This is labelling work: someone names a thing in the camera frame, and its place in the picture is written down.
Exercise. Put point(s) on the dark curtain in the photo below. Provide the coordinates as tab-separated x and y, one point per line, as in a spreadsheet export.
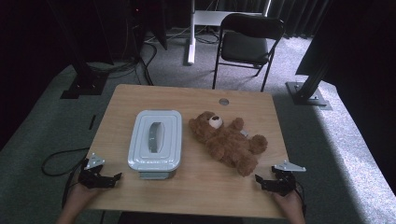
299	15

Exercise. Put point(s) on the black tape strip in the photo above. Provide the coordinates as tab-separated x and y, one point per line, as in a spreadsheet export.
92	122

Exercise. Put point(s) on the person's right hand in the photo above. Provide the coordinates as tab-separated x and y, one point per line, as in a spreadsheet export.
289	203

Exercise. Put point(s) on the black stand with grey base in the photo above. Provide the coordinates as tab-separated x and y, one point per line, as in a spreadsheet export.
306	93

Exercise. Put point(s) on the person's left hand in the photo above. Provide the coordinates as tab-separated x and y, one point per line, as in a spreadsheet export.
81	197

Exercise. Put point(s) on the black stand with square base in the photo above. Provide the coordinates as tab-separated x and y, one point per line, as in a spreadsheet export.
84	81

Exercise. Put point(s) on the white desk frame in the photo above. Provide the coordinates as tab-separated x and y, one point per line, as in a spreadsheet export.
191	37

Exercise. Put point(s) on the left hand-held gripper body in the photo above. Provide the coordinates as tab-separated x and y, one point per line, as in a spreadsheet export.
91	177

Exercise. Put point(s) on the white plastic box lid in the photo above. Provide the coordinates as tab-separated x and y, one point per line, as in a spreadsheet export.
168	146

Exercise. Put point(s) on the grey round table grommet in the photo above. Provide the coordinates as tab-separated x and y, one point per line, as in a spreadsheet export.
223	101

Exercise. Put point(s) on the black folding chair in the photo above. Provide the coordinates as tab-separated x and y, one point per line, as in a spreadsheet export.
244	46

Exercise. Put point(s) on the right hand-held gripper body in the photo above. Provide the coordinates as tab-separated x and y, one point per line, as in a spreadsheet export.
285	182

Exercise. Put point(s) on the brown teddy bear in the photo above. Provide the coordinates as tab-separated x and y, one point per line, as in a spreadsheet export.
229	144

